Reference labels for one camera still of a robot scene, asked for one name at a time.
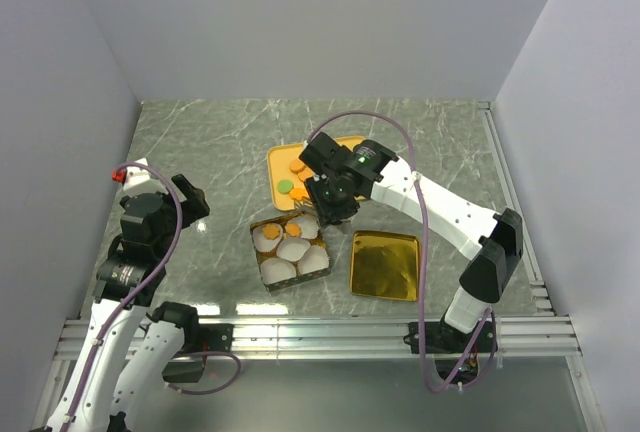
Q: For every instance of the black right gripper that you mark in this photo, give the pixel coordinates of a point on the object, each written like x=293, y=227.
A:
x=325, y=212

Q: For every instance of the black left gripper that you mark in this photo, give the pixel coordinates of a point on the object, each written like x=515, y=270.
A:
x=195, y=206

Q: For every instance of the orange leaf cookie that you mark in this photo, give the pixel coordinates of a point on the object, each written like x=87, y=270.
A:
x=293, y=229

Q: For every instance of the round biscuit cookie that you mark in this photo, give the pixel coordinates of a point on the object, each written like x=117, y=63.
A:
x=305, y=174
x=296, y=166

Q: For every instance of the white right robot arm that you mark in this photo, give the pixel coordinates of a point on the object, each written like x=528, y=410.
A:
x=491, y=241

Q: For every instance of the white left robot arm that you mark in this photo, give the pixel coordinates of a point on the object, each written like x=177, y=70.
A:
x=128, y=342

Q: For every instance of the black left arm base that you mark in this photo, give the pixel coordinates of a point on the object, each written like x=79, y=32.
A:
x=213, y=337

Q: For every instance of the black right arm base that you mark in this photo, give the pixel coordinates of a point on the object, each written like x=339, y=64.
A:
x=444, y=340

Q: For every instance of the white paper cup back-right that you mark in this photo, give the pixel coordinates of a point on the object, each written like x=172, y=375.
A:
x=308, y=224

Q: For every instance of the white paper cup right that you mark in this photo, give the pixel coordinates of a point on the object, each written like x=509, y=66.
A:
x=314, y=260

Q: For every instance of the gold tin lid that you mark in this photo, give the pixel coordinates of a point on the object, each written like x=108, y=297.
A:
x=385, y=265

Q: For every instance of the red emergency button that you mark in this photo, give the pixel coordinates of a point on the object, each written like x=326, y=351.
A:
x=119, y=175

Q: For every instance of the white paper cup centre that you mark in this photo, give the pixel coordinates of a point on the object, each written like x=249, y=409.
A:
x=292, y=249

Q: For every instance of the green christmas cookie tin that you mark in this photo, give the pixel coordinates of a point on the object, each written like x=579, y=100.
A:
x=299, y=279

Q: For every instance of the green sandwich cookie left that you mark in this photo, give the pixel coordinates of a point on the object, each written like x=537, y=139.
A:
x=285, y=186

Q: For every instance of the white paper cup front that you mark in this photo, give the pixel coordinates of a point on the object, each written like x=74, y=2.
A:
x=274, y=270

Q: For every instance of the white paper cup back-left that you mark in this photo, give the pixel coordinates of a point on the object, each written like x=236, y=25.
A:
x=261, y=244

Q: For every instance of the yellow plastic tray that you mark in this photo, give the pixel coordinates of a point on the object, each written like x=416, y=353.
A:
x=278, y=159

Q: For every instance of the aluminium mounting rail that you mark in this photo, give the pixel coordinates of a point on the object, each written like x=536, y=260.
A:
x=381, y=337

